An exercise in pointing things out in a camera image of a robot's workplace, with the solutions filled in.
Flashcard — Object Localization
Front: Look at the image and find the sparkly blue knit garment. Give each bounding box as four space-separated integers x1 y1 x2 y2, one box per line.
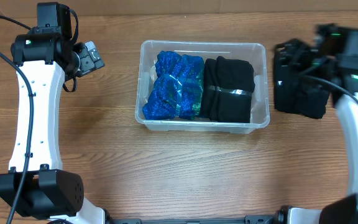
142 51 204 120

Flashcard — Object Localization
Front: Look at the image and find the black garment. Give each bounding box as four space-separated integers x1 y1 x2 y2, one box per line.
273 39 329 119
200 56 255 123

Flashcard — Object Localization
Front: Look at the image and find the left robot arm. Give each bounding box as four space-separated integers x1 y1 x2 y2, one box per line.
0 2 110 223

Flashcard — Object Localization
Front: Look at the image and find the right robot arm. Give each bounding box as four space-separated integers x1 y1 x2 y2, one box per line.
271 24 358 223

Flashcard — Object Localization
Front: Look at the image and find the clear plastic storage bin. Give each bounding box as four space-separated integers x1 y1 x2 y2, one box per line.
135 40 270 134

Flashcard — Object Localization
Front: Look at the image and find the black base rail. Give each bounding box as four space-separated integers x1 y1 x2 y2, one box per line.
106 215 274 224

